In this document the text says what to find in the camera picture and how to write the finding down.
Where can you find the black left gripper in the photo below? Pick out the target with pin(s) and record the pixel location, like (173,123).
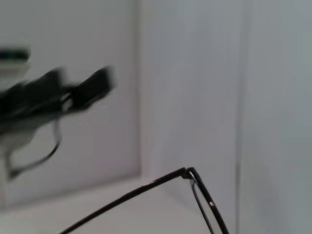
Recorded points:
(29,104)

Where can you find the black glasses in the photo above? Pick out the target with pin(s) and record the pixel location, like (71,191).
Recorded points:
(146,186)

